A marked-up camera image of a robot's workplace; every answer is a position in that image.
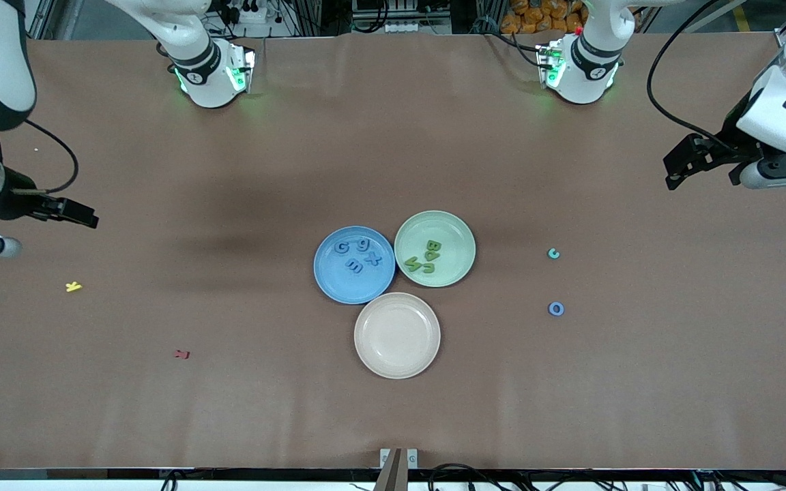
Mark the bag of oranges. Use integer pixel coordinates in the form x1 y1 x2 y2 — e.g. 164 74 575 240
500 0 588 35

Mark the green plate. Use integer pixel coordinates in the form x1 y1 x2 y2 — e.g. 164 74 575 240
394 210 477 288

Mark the blue plate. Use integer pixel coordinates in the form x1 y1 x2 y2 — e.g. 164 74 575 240
313 226 396 305

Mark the black background equipment box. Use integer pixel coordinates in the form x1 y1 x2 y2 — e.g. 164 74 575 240
354 0 450 21

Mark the beige plate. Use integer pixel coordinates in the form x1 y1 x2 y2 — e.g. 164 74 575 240
354 292 441 380

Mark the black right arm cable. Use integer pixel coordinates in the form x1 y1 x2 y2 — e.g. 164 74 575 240
0 119 81 196

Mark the black cable loop under table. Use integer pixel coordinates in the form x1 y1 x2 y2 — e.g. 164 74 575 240
427 463 497 491

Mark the grey metal table bracket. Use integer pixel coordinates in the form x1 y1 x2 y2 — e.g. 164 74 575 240
380 448 418 471

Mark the grey brown upright post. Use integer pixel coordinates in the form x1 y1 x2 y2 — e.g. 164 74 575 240
374 448 407 491

